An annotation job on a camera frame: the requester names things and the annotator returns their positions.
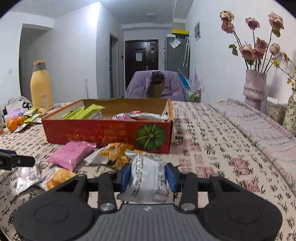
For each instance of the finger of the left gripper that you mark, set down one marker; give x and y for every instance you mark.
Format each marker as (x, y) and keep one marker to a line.
(9, 152)

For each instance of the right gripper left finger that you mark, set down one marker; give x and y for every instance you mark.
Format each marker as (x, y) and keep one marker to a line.
(109, 184)

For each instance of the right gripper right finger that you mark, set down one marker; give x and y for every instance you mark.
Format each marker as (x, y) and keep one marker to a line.
(185, 183)

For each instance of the golden biscuit snack packet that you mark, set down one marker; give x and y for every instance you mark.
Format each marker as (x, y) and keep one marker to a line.
(112, 155)

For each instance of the white label snack packet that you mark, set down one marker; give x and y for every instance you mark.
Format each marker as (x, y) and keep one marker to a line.
(147, 183)

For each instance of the pink snack packet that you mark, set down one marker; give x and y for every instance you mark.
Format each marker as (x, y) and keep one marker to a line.
(71, 154)
(122, 117)

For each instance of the white biscuit snack packet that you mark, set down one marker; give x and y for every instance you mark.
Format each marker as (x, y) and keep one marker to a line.
(55, 177)

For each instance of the green snack bar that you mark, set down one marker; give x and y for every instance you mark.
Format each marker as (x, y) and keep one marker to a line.
(89, 112)
(73, 114)

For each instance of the orange mandarin left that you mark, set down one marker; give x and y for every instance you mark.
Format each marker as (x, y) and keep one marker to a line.
(12, 125)

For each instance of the orange mandarin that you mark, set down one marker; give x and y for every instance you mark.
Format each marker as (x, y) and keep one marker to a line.
(20, 119)
(12, 125)

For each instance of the orange mandarin middle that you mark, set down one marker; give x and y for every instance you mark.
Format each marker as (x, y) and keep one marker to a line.
(20, 119)

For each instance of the purple tissue pack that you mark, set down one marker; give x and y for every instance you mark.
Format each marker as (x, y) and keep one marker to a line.
(14, 110)

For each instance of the green white snack pile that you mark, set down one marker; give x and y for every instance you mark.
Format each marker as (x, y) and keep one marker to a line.
(33, 117)

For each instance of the calligraphy tablecloth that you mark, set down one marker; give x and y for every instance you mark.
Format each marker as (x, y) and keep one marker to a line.
(204, 142)

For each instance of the yellow thermos bottle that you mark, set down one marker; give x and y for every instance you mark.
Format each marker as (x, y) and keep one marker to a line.
(40, 85)

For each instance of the orange cardboard box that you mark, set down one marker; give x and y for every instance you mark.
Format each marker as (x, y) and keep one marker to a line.
(147, 135)

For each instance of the wooden chair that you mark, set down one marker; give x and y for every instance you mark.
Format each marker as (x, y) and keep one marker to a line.
(156, 88)

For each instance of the purple jacket on chair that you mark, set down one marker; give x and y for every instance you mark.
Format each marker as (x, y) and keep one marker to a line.
(173, 89)

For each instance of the pink textured vase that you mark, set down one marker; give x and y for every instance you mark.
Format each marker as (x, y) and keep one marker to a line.
(254, 88)

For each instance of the glass jar of grains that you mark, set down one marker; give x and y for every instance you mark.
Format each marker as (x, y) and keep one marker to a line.
(275, 110)

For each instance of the floral small vase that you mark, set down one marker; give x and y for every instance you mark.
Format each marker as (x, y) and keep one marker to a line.
(289, 121)

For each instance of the dark entrance door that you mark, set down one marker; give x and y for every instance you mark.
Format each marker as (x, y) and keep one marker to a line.
(140, 55)

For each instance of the grey refrigerator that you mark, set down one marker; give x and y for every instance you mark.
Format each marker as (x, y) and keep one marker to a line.
(175, 59)

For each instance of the dried pink roses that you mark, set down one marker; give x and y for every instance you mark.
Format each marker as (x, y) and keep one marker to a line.
(259, 55)

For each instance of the yellow flower branches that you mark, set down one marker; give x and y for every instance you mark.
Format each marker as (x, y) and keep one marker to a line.
(287, 66)

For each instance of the wall electrical panel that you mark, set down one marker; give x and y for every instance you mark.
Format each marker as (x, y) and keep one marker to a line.
(197, 31)

